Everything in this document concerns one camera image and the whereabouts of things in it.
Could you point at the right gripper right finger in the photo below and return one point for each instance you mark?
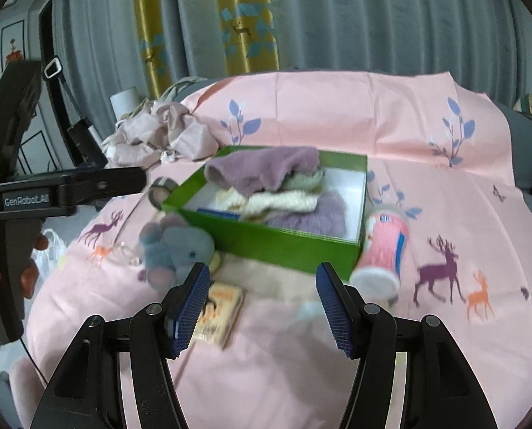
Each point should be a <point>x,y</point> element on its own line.
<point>341,311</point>

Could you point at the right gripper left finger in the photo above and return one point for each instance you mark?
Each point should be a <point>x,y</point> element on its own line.
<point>183,307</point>

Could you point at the cream knitted fluffy cloth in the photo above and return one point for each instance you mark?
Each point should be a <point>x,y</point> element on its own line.
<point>260,204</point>

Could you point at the purple fluffy towel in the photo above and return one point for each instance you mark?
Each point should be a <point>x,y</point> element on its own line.
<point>249,171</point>

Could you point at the green knitted cloth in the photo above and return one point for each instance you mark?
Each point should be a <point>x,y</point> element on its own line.
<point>305,182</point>

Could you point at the yellow tissue pack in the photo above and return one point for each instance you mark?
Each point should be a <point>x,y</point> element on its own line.
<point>219,313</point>

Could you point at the pink yogurt cup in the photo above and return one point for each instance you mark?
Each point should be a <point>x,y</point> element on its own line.
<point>377,274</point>

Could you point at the blue plush mouse toy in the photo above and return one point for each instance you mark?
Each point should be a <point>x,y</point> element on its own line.
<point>171,247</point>

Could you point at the clear glass bottle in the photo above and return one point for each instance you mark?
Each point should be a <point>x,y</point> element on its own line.
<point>127,249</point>

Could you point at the purple fluffy cloth in box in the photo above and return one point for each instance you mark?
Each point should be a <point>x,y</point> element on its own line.
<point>327,219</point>

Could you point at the pink deer print tablecloth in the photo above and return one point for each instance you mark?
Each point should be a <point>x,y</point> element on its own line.
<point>457,164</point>

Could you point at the green cardboard box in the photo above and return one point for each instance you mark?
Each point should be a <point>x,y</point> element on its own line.
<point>344,173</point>

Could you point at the white cylinder container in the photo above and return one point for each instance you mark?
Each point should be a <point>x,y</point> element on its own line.
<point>124,102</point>

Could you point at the crumpled beige cloth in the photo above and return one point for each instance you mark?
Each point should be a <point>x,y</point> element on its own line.
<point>157,130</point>

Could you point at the yellow patterned curtain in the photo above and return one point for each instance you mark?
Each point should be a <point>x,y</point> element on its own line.
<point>209,38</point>

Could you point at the grey curtain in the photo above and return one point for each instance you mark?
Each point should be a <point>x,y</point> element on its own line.
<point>486,45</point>

